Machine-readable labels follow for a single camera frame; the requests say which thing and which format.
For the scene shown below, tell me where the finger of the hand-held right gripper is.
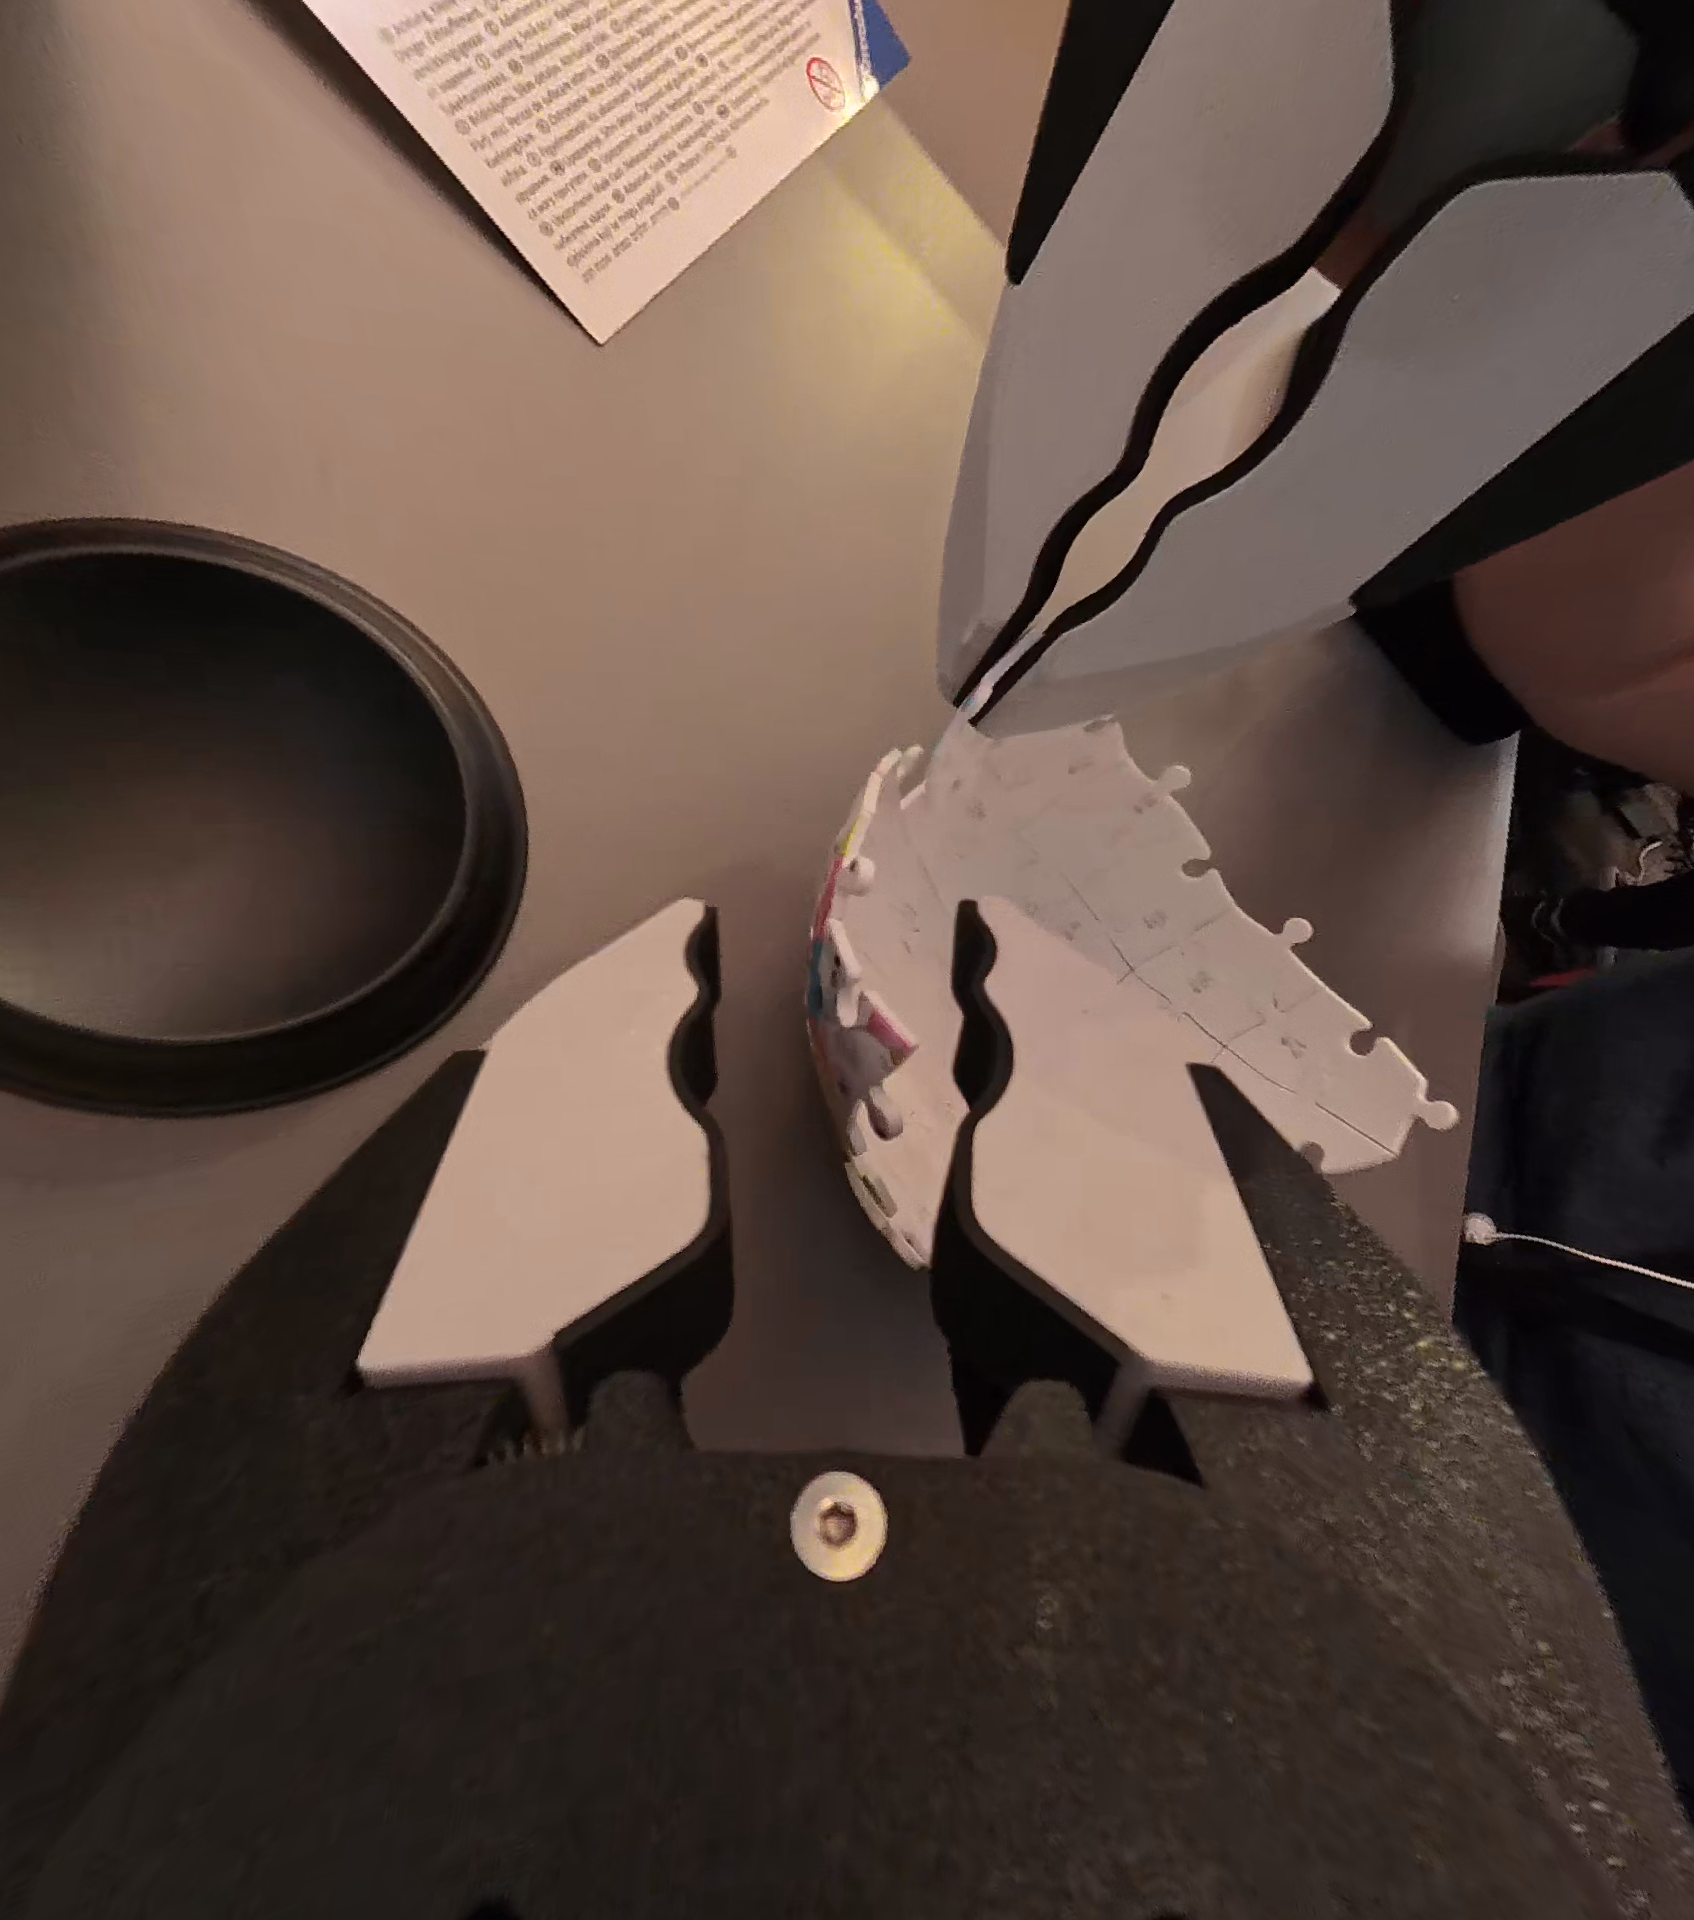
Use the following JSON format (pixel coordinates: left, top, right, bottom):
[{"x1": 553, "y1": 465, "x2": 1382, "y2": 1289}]
[
  {"x1": 939, "y1": 0, "x2": 1396, "y2": 708},
  {"x1": 963, "y1": 167, "x2": 1694, "y2": 733}
]

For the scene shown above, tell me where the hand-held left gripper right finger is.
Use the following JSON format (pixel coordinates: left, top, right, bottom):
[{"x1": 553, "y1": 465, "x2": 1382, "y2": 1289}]
[{"x1": 933, "y1": 895, "x2": 1321, "y2": 1406}]

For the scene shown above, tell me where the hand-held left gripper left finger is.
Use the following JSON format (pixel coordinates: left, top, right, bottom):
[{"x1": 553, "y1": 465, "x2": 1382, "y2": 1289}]
[{"x1": 359, "y1": 895, "x2": 739, "y2": 1401}]

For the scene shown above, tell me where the black round ball stand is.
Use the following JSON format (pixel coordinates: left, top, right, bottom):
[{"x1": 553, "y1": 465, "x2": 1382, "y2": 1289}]
[{"x1": 0, "y1": 521, "x2": 532, "y2": 1122}]

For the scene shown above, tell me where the white drawstring cord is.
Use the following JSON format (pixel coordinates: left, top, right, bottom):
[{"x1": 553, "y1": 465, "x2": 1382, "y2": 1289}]
[{"x1": 1461, "y1": 1212, "x2": 1694, "y2": 1316}]

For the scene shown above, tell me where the person's right forearm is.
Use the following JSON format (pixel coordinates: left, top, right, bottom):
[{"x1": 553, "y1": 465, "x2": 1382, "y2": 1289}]
[{"x1": 1448, "y1": 406, "x2": 1694, "y2": 848}]

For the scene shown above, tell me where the assembled white puzzle section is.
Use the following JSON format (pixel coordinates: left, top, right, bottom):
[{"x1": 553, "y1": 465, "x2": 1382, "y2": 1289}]
[{"x1": 802, "y1": 712, "x2": 1462, "y2": 1272}]

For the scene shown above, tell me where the white instruction leaflet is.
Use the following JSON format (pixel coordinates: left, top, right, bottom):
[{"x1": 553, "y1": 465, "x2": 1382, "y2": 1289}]
[{"x1": 303, "y1": 0, "x2": 912, "y2": 344}]

